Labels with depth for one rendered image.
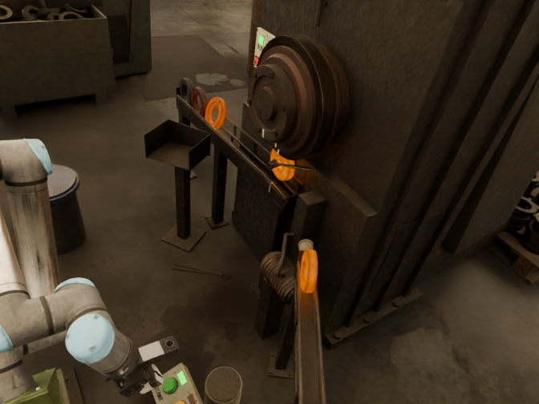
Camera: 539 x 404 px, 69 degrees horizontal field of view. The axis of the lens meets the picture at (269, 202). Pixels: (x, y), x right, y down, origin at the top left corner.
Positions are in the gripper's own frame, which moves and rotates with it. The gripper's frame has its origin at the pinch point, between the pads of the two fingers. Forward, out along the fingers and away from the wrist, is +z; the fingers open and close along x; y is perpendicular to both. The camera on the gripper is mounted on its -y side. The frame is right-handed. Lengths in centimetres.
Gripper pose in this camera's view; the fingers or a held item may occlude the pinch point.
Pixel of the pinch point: (161, 378)
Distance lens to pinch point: 123.2
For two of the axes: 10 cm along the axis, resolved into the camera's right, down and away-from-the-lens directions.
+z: 1.7, 6.3, 7.6
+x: 5.1, 6.0, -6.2
